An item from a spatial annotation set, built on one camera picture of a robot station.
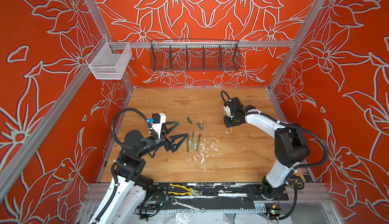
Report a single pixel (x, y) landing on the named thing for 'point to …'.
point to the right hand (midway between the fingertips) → (227, 120)
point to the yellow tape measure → (296, 182)
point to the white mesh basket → (109, 60)
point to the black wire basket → (194, 55)
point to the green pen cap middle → (200, 126)
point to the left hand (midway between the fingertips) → (182, 128)
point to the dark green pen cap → (189, 120)
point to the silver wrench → (174, 200)
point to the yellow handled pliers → (190, 192)
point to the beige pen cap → (204, 122)
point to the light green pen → (193, 141)
